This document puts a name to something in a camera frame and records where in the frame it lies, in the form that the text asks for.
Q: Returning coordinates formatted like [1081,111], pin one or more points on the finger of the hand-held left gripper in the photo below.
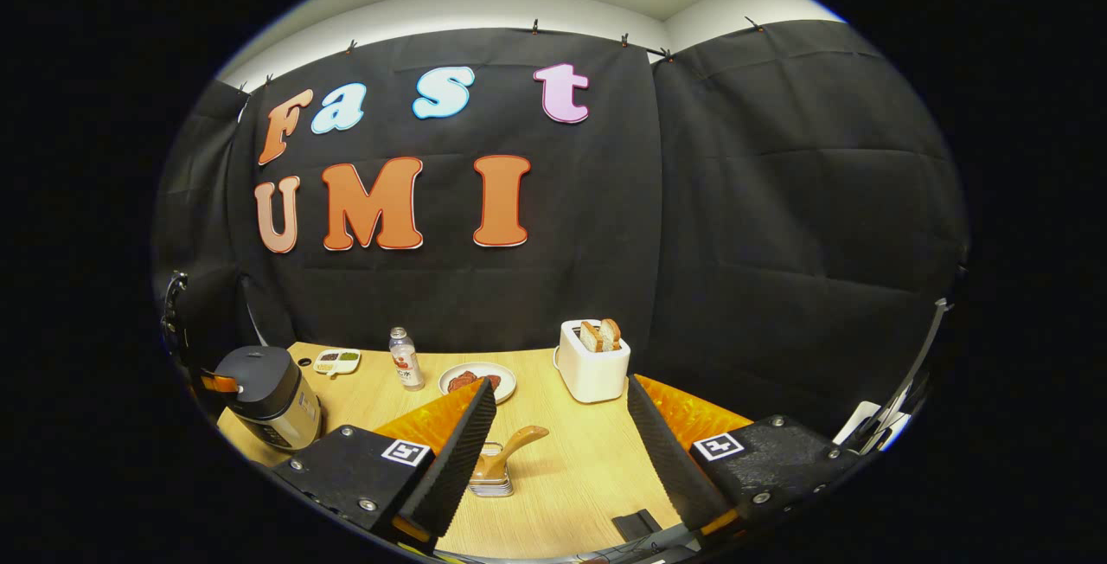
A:
[220,382]

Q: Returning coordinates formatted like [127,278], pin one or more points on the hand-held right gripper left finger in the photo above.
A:
[458,451]

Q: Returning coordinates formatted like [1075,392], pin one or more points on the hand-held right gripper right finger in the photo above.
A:
[670,456]

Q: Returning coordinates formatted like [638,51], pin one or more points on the black rice cooker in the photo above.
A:
[268,395]

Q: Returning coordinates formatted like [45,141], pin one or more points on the wooden spoon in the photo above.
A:
[519,443]

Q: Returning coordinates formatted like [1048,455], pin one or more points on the red meat piece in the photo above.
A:
[491,381]
[463,381]

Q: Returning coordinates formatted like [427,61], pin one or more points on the small black flat object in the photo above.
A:
[636,524]

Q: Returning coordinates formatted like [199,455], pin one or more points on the white round plate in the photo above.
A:
[506,387]

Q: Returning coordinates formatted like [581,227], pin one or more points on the clear plastic drink bottle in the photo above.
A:
[406,365]

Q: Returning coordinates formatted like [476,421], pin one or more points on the white toaster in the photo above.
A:
[592,374]

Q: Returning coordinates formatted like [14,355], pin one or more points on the white divided bean dish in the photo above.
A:
[337,362]

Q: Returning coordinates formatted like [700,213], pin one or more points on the toasted bread slice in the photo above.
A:
[591,336]
[611,333]

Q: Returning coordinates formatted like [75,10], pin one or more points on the white board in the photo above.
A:
[860,426]

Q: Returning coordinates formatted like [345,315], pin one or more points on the black backdrop cloth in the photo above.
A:
[692,227]

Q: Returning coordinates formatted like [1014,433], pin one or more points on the black metal stand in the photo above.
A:
[921,348]

